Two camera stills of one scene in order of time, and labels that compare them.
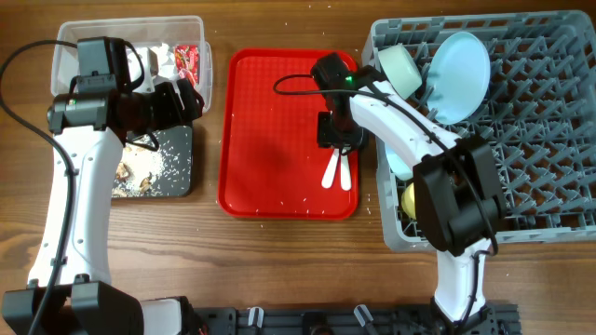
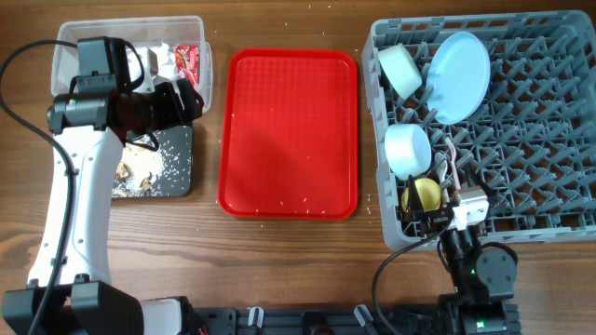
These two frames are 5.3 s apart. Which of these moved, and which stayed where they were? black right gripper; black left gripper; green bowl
Moved: black right gripper
Stayed: black left gripper; green bowl
